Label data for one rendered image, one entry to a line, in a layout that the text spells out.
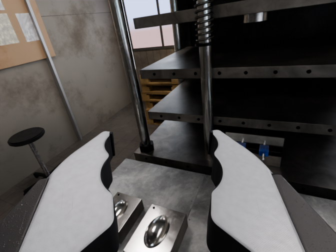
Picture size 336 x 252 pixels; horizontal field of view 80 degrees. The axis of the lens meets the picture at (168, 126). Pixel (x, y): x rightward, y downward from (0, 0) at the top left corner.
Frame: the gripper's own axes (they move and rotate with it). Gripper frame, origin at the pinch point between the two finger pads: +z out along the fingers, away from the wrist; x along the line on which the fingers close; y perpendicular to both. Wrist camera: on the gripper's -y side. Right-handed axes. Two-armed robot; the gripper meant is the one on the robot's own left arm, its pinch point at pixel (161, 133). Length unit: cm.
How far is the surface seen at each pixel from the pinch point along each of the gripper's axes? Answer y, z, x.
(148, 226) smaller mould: 60, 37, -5
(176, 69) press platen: 16, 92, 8
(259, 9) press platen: -10, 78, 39
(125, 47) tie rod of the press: 6, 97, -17
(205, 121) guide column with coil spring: 40, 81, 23
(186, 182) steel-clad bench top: 64, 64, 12
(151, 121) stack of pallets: 142, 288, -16
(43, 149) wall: 149, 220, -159
